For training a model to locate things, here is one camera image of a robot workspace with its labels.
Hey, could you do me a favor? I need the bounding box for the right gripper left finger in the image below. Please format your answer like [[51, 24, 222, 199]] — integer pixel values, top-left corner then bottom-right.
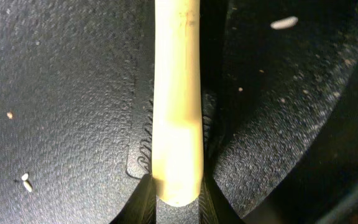
[[110, 174, 157, 224]]

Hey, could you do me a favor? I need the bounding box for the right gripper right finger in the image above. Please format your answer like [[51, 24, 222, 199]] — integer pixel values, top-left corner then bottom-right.
[[198, 174, 244, 224]]

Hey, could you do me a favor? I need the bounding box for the yellow plastic knife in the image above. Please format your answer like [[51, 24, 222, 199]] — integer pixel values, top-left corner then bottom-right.
[[152, 0, 203, 207]]

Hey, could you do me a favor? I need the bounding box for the round black serving tray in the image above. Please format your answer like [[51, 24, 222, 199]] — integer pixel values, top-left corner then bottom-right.
[[0, 1, 358, 223]]

